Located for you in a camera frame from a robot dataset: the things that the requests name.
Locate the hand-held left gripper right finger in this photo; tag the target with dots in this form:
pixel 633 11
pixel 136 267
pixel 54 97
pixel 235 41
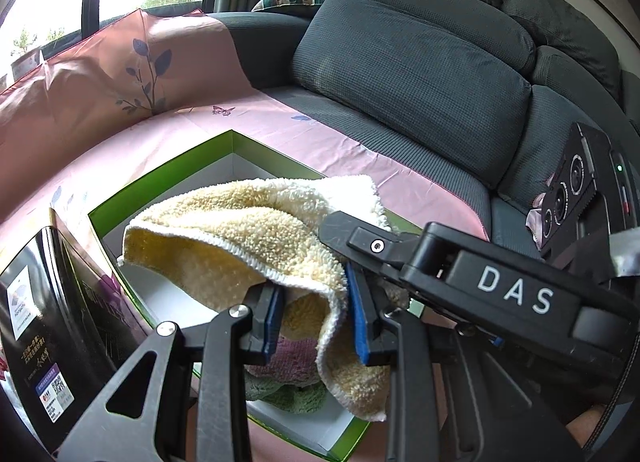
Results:
pixel 357 312

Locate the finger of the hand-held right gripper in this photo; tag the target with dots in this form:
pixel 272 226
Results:
pixel 370 244

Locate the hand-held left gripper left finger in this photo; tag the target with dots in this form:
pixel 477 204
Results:
pixel 272 322

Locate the green knitted cloth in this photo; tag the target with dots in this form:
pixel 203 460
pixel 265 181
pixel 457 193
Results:
pixel 295 399

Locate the yellow fluffy towel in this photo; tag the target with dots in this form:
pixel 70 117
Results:
pixel 225 237

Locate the green cardboard box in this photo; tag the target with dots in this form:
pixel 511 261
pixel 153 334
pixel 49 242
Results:
pixel 305 432

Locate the person's right forearm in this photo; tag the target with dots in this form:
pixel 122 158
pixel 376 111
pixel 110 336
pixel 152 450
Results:
pixel 590 427

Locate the dark grey sofa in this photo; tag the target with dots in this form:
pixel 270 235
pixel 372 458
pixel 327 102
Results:
pixel 425 66

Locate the black box lid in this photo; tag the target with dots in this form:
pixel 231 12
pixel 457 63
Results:
pixel 50 317

